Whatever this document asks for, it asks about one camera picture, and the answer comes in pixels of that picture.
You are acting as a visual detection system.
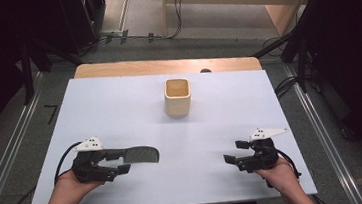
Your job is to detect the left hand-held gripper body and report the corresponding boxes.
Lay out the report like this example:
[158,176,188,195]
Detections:
[68,134,118,186]

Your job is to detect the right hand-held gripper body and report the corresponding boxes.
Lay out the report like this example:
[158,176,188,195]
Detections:
[237,124,293,173]

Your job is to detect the black comb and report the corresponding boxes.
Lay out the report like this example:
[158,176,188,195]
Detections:
[100,143,162,169]

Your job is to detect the beige square holder cup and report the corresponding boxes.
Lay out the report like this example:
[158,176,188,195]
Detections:
[161,76,194,120]

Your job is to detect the person's right hand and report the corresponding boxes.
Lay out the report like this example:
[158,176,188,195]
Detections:
[252,155,302,194]

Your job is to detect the person's left hand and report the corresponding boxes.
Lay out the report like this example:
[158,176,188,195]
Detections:
[52,166,108,204]

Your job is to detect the white board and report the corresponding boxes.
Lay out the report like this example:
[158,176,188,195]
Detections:
[14,56,318,204]

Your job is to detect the wooden table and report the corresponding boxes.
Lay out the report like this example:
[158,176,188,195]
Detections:
[72,46,263,89]

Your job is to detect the black metal stand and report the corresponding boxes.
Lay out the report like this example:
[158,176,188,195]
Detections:
[16,33,86,107]
[249,15,318,100]

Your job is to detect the black equipment rack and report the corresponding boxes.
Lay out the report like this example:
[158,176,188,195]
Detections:
[58,0,112,56]

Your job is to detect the left hand-held gripper black cable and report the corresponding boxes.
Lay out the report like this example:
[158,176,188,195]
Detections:
[0,141,90,204]

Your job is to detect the hand-held gripper black cable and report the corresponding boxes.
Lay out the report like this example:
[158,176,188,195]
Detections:
[0,141,90,204]
[273,143,331,204]

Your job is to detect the right hand-held gripper black cable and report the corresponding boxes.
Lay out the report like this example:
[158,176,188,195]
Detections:
[273,143,331,204]

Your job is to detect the metal floor rail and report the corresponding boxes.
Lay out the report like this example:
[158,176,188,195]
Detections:
[281,55,362,204]
[0,70,58,204]
[114,0,139,33]

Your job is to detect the black floor cables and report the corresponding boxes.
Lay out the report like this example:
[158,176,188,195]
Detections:
[260,34,304,102]

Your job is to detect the black hanging cable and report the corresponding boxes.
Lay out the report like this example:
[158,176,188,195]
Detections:
[158,0,189,40]

